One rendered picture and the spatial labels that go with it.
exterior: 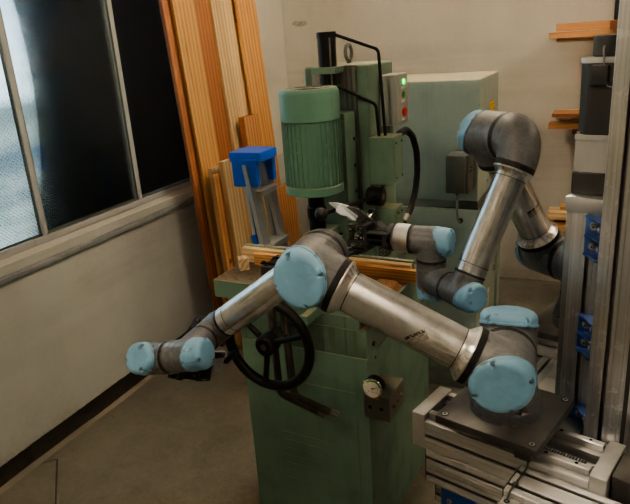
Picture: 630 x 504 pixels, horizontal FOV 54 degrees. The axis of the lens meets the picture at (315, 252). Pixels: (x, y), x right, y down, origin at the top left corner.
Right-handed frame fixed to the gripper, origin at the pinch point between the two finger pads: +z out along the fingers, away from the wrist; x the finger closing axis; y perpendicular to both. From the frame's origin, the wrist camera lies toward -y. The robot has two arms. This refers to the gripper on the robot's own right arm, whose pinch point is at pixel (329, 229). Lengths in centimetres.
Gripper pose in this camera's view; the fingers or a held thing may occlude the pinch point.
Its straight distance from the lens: 173.8
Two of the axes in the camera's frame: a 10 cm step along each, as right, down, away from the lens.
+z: -8.9, -1.0, 4.5
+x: 0.2, 9.7, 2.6
